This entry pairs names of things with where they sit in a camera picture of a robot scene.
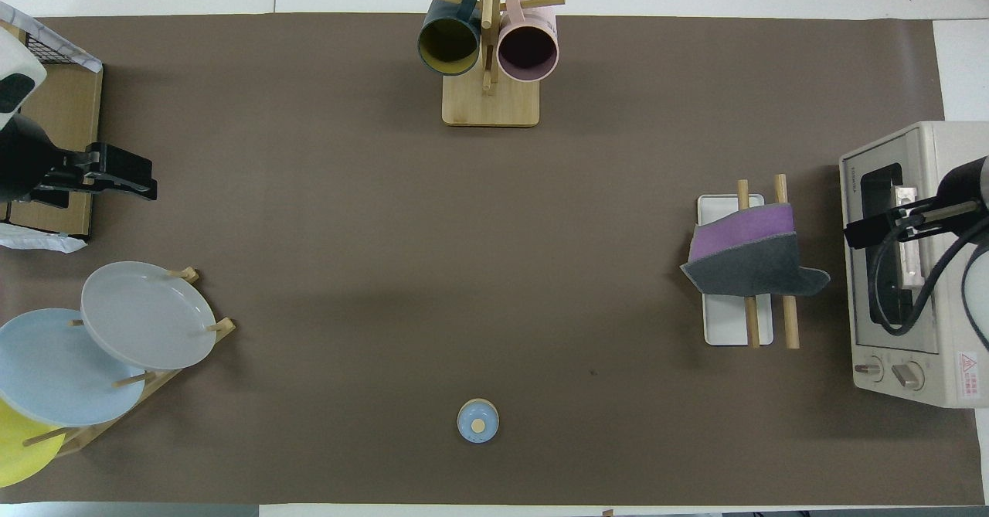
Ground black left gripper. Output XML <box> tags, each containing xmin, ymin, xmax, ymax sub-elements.
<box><xmin>0</xmin><ymin>114</ymin><xmax>158</xmax><ymax>209</ymax></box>

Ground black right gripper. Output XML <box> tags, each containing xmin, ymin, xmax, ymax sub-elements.
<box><xmin>843</xmin><ymin>156</ymin><xmax>989</xmax><ymax>250</ymax></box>

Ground purple grey-backed towel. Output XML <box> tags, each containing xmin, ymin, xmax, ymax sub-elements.
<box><xmin>679</xmin><ymin>202</ymin><xmax>832</xmax><ymax>300</ymax></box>

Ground white towel rack wooden rods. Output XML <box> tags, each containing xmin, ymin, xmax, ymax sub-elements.
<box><xmin>697</xmin><ymin>175</ymin><xmax>800</xmax><ymax>349</ymax></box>

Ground wooden plate rack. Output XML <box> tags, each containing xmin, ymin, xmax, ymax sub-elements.
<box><xmin>22</xmin><ymin>267</ymin><xmax>236</xmax><ymax>458</ymax></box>

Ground beige toaster oven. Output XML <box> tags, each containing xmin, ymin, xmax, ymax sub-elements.
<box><xmin>839</xmin><ymin>121</ymin><xmax>989</xmax><ymax>410</ymax></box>

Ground grey plate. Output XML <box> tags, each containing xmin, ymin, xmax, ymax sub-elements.
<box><xmin>80</xmin><ymin>261</ymin><xmax>218</xmax><ymax>372</ymax></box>

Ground light blue plate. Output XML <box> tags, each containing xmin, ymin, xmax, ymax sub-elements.
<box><xmin>0</xmin><ymin>308</ymin><xmax>146</xmax><ymax>427</ymax></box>

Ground yellow plate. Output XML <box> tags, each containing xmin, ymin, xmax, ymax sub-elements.
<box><xmin>0</xmin><ymin>400</ymin><xmax>66</xmax><ymax>488</ymax></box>

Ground dark teal mug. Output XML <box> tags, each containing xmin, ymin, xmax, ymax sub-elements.
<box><xmin>417</xmin><ymin>0</ymin><xmax>482</xmax><ymax>77</ymax></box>

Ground wooden mug tree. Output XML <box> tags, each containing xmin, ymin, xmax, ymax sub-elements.
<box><xmin>415</xmin><ymin>0</ymin><xmax>566</xmax><ymax>128</ymax></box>

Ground brown table mat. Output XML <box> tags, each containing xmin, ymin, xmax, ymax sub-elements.
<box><xmin>0</xmin><ymin>13</ymin><xmax>984</xmax><ymax>506</ymax></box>

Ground pink mug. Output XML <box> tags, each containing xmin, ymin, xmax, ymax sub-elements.
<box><xmin>497</xmin><ymin>0</ymin><xmax>559</xmax><ymax>83</ymax></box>

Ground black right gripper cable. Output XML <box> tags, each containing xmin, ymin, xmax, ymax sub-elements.
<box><xmin>868</xmin><ymin>202</ymin><xmax>989</xmax><ymax>352</ymax></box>

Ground black wire basket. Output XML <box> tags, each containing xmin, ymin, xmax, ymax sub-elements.
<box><xmin>22</xmin><ymin>30</ymin><xmax>90</xmax><ymax>66</ymax></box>

